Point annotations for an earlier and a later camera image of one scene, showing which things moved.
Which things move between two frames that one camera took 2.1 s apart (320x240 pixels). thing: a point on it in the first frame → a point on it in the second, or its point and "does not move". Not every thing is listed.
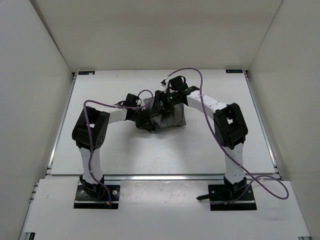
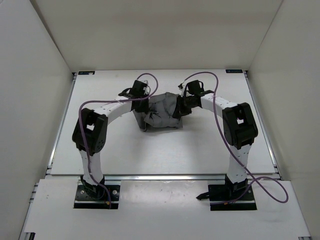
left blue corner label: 86,72 does not move
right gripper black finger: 157,106 → 179,106
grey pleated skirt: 175,117 does not move
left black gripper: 145,123 → 145,108
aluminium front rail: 132,177 does not move
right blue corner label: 233,71 does not move
